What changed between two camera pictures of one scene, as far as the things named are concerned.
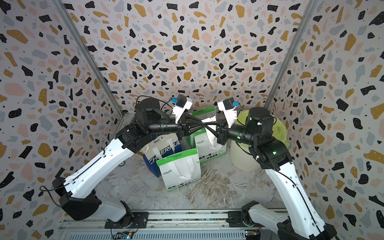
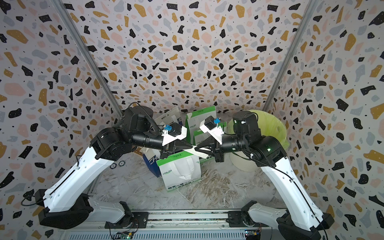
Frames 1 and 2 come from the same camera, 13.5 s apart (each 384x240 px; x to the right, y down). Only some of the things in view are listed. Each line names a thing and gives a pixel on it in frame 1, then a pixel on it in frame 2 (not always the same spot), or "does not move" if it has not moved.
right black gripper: x=223 y=134 → x=216 y=149
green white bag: x=180 y=169 does not move
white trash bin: x=242 y=160 does not move
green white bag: x=207 y=115 does not move
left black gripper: x=183 y=127 → x=169 y=150
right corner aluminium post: x=306 y=18 does not move
